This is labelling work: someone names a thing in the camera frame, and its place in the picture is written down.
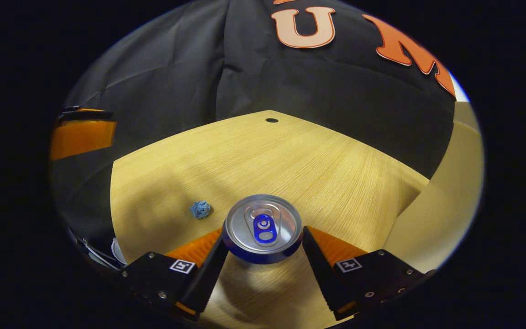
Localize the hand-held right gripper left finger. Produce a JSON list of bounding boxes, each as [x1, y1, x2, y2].
[[121, 227, 231, 321]]

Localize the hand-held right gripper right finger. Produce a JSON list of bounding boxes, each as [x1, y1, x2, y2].
[[302, 226, 437, 321]]

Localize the blue paper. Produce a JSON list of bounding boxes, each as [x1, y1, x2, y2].
[[189, 200, 212, 221]]

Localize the blue pop can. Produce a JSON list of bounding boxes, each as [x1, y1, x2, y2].
[[221, 194, 304, 265]]

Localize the wooden desktop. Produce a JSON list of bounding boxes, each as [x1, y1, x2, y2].
[[110, 110, 431, 329]]

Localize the black backdrop cloth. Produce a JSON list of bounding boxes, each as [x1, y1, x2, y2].
[[51, 0, 458, 256]]

